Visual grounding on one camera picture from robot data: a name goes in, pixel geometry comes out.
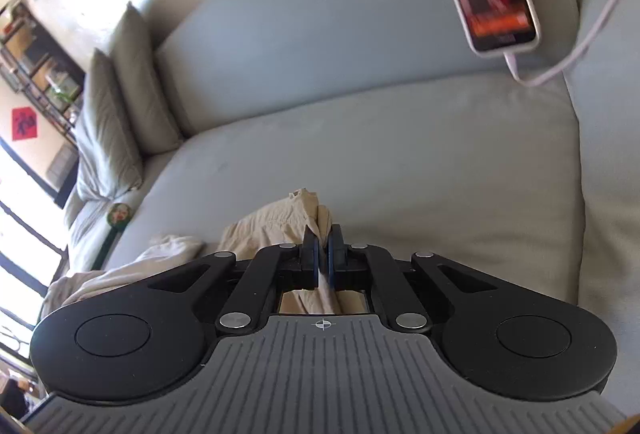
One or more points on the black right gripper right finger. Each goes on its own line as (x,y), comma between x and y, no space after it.
(373,271)

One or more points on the grey sofa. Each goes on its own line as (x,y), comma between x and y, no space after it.
(412,141)

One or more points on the beige khaki pants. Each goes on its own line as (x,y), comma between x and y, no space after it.
(286,221)

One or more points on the grey throw pillow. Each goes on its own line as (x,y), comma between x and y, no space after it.
(110,162)
(154,127)

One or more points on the small round green fan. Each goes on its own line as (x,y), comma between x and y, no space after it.
(118,218)

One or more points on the dark wooden bookshelf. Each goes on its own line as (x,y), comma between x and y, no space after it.
(36,71)

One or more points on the grey throw pillow rear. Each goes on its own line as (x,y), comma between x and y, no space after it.
(154,127)

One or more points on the red paper wall decoration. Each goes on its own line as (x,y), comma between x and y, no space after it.
(24,123)

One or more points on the grey throw pillow front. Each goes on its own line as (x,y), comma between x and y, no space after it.
(110,162)

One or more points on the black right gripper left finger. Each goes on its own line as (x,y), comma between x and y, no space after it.
(274,270)

